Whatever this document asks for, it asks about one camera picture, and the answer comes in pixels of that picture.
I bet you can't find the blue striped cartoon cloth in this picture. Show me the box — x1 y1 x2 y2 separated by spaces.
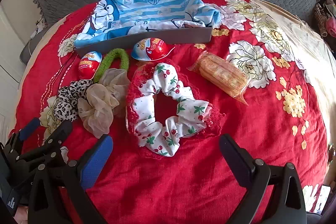
74 0 221 48

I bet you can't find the clear cracker packet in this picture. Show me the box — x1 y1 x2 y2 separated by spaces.
187 52 249 106

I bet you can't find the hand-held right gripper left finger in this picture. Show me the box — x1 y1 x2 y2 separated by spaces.
28 134 114 224

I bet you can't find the grey bedside cabinet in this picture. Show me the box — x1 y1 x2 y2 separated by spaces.
21 27 50 64

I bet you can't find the green fuzzy scrunchie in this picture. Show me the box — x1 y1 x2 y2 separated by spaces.
93 48 130 83

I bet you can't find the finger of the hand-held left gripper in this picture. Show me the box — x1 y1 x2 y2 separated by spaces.
7 117 41 155
15 120 74 169

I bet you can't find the grey tray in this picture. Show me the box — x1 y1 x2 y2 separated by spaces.
75 26 213 56

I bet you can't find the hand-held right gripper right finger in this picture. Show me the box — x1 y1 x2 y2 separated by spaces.
219 134 307 224

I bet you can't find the leopard print scrunchie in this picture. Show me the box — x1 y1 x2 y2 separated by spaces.
52 79 91 122

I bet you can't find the pile of clothes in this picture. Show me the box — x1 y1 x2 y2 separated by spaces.
314 1 336 38

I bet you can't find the white cherry print scrunchie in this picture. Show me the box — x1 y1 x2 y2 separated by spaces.
131 63 209 156

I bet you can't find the red floral bedsheet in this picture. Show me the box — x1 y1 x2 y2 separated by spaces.
10 0 336 224

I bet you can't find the beige organza scrunchie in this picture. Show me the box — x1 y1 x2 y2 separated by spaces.
77 68 131 138

